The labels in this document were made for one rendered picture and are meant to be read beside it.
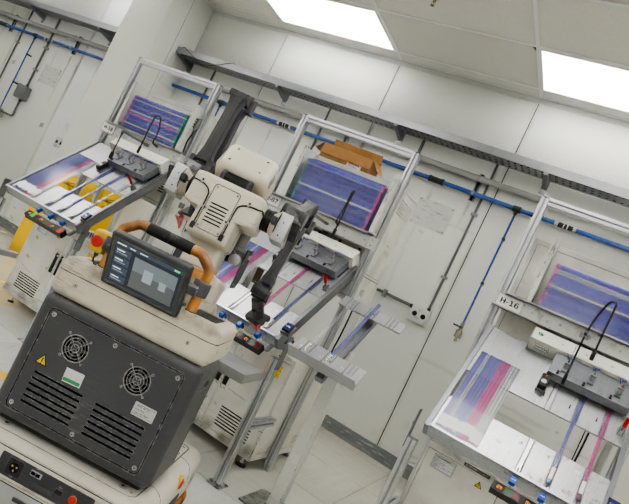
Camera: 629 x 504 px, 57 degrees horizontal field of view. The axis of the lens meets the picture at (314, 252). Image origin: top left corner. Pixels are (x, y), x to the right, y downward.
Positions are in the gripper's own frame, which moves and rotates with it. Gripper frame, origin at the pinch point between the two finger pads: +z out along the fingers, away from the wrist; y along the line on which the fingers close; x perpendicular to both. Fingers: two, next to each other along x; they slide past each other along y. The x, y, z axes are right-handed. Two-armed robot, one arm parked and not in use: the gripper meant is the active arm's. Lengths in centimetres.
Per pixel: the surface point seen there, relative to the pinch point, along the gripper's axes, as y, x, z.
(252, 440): -7, 13, 64
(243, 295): 23.1, -16.4, 2.7
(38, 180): 193, -17, 1
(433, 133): 30, -245, -2
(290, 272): 16.4, -46.6, 3.3
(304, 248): 19, -62, -2
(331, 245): 8, -72, -4
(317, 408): -36.9, 1.8, 26.2
